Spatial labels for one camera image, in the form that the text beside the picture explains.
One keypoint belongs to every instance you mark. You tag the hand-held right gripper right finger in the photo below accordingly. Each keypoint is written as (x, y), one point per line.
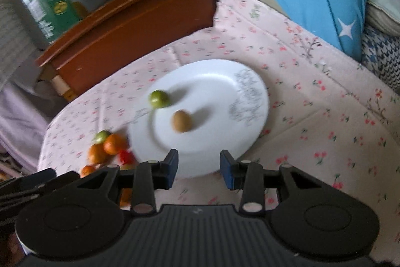
(227, 171)

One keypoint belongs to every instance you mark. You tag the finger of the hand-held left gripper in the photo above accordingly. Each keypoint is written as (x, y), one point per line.
(31, 184)

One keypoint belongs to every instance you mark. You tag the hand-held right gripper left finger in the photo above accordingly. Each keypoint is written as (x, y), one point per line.
(172, 168)

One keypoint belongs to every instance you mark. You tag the red cherry tomato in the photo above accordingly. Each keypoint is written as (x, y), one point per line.
(126, 156)

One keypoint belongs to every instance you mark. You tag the brown kiwi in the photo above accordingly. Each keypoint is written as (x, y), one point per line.
(182, 121)

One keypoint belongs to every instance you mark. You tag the small orange tangerine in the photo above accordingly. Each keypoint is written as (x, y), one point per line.
(88, 171)

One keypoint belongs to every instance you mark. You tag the green jujube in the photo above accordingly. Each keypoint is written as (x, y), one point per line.
(160, 99)
(102, 136)

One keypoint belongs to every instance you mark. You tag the white plate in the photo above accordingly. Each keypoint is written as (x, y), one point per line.
(212, 91)

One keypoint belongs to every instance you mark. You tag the light purple sheet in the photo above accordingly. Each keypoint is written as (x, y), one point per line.
(22, 126)

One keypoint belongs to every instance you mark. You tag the cherry print cloth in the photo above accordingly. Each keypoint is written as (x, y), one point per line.
(312, 129)

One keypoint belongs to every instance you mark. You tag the yellow and white cardboard box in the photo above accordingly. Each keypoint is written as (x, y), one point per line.
(64, 88)

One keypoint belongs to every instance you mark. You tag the checked grey curtain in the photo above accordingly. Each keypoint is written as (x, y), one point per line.
(12, 45)

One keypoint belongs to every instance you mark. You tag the brown wooden nightstand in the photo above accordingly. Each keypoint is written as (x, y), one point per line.
(131, 32)

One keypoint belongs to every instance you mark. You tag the blue houndstooth cloth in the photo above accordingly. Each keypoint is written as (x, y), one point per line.
(384, 57)

